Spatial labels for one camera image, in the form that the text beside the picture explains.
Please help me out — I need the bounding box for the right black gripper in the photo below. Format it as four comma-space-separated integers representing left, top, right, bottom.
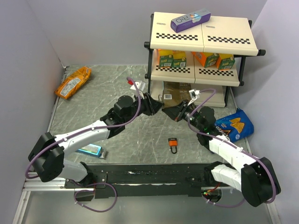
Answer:
162, 99, 204, 131

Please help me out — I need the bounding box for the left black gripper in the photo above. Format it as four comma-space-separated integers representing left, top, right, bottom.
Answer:
123, 92, 165, 125

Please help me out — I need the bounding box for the brass padlock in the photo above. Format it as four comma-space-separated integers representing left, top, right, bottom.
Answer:
157, 95, 164, 103

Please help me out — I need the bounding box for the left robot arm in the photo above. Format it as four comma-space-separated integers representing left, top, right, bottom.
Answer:
28, 93, 163, 188

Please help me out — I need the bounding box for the brown coffee bag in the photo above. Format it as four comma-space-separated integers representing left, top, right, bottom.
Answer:
162, 82, 191, 108

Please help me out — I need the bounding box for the orange black padlock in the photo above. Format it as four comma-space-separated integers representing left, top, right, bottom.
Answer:
168, 138, 178, 154

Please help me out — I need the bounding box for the green yellow carton left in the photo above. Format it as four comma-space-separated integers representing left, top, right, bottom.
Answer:
158, 49, 174, 68

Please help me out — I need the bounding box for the green yellow carton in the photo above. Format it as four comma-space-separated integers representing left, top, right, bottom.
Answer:
172, 50, 186, 68
158, 49, 174, 68

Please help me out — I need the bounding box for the orange green carton tilted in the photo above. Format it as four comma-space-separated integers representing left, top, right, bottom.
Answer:
192, 52, 219, 68

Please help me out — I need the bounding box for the blue Doritos chip bag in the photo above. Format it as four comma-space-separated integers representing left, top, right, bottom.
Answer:
214, 108, 254, 142

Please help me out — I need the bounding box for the beige three-tier shelf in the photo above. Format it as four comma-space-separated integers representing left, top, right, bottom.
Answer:
144, 12, 266, 107

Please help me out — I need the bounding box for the blue snack bar packet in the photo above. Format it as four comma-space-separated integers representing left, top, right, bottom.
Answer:
77, 144, 107, 159

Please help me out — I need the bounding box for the green orange carton right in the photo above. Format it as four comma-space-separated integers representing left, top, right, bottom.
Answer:
216, 54, 235, 70

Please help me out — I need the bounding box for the orange snack bag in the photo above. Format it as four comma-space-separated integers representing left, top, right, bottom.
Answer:
54, 67, 92, 99

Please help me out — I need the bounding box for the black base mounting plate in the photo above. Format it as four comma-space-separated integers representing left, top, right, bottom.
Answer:
63, 163, 222, 199

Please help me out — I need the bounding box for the purple rectangular box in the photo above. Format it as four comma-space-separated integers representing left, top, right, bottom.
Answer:
171, 8, 211, 33

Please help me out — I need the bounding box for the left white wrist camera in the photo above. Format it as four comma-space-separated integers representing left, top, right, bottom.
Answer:
127, 77, 146, 99

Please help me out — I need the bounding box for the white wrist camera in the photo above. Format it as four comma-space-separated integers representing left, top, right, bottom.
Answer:
188, 89, 200, 106
127, 77, 146, 99

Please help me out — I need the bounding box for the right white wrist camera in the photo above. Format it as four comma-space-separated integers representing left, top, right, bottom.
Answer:
188, 89, 200, 106

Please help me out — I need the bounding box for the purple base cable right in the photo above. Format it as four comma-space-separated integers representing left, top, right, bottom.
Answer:
202, 186, 246, 209

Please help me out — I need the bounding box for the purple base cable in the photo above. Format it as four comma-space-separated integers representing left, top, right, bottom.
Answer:
74, 182, 118, 213
202, 186, 246, 209

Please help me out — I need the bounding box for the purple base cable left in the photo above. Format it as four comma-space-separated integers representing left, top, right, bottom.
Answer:
74, 182, 118, 213

